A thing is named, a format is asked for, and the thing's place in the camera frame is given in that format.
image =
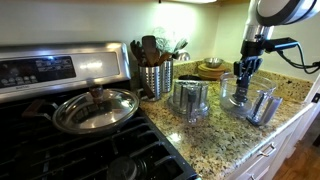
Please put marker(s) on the steel pan lid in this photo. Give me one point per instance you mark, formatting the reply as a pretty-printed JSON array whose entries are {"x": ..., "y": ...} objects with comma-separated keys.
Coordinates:
[{"x": 100, "y": 113}]

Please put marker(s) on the steel ladle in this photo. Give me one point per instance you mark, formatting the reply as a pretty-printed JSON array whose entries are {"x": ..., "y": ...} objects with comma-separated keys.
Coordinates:
[{"x": 183, "y": 56}]

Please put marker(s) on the round wooden boards stack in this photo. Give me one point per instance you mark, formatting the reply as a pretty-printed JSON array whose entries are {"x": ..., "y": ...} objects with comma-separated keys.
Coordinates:
[{"x": 211, "y": 71}]

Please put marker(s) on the perforated steel utensil holder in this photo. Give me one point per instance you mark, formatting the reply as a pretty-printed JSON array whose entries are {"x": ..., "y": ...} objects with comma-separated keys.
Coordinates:
[
  {"x": 167, "y": 76},
  {"x": 151, "y": 81}
]

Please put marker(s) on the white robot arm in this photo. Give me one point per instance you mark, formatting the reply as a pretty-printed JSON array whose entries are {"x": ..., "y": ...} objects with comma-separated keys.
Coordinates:
[{"x": 283, "y": 10}]

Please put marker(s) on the black spatula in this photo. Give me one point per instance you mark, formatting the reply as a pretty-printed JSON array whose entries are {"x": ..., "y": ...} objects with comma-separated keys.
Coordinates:
[{"x": 136, "y": 51}]

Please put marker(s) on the under-cabinet light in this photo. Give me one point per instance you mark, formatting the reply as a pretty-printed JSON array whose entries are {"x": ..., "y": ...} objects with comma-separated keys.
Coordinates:
[{"x": 193, "y": 1}]

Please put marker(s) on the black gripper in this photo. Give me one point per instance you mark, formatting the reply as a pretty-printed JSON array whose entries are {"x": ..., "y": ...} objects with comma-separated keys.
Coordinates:
[{"x": 248, "y": 63}]

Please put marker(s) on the black skillet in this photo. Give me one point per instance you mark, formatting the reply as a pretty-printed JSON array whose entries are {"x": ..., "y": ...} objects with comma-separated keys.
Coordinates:
[{"x": 190, "y": 77}]

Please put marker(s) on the wooden spatula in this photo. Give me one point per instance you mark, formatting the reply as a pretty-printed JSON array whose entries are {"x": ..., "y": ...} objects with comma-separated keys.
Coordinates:
[{"x": 150, "y": 50}]

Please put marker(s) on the blue hub blender blade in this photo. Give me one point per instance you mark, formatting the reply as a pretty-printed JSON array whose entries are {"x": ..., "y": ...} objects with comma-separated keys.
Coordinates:
[{"x": 240, "y": 95}]

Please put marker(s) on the clear glass cup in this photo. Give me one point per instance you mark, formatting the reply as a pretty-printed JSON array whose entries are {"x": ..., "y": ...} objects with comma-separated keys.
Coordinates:
[{"x": 181, "y": 96}]

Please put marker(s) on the stainless gas stove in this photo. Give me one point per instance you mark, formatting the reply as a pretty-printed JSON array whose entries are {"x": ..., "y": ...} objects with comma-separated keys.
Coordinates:
[{"x": 33, "y": 156}]

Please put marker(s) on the lower counter cabinet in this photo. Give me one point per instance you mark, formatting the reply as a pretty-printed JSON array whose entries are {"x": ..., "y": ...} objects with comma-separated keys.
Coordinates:
[{"x": 283, "y": 143}]

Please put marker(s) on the wooden spoon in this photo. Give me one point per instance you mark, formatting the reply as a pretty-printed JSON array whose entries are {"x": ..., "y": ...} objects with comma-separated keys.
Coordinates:
[{"x": 164, "y": 58}]

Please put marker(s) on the small metal bowl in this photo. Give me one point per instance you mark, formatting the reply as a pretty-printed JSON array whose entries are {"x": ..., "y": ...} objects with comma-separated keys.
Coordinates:
[{"x": 213, "y": 62}]

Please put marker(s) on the clear plastic blender jar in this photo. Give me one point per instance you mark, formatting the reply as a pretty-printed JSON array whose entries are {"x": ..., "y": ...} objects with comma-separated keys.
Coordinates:
[{"x": 263, "y": 90}]

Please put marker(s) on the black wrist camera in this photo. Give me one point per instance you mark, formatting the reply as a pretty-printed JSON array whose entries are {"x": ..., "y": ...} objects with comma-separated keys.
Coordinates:
[{"x": 281, "y": 44}]

